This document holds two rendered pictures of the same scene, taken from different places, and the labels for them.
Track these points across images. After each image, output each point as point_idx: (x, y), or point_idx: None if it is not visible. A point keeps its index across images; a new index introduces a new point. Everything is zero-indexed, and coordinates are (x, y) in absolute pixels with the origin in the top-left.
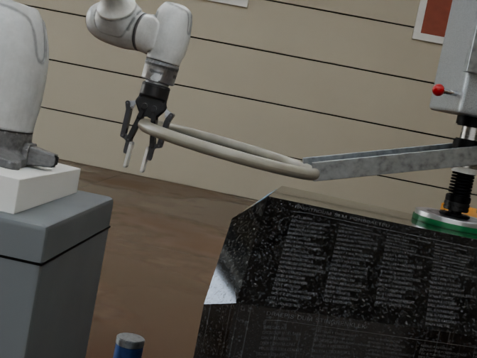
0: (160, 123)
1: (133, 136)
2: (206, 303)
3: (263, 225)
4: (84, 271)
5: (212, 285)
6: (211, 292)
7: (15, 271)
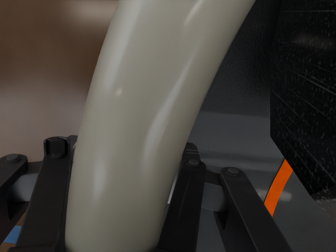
0: (204, 86)
1: (69, 172)
2: (314, 200)
3: None
4: None
5: (330, 194)
6: (325, 198)
7: None
